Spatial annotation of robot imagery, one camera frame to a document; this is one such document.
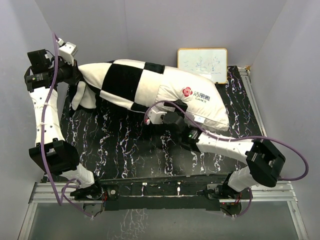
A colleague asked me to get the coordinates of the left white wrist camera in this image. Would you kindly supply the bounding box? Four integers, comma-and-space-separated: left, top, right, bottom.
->
57, 38, 78, 66

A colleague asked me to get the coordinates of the white pillow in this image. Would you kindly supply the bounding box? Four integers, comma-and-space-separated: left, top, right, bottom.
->
147, 66, 229, 131

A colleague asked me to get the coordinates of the small whiteboard with wooden frame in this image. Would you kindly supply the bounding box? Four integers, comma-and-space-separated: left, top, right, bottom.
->
177, 48, 228, 84

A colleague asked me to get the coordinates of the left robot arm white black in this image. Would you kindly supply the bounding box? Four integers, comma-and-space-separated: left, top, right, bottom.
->
24, 46, 104, 200

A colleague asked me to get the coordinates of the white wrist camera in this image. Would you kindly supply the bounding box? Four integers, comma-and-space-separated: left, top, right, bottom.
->
57, 38, 78, 66
143, 107, 167, 125

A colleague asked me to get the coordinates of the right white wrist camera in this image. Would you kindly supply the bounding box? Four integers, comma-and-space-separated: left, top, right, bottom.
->
143, 107, 167, 125

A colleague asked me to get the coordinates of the aluminium frame rail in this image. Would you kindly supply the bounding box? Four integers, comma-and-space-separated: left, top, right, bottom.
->
18, 67, 310, 240

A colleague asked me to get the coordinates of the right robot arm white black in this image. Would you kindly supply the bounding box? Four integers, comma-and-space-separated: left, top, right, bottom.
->
162, 100, 286, 199

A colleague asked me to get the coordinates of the black white checkered pillowcase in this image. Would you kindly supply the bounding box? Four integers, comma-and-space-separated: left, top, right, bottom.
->
70, 59, 167, 113

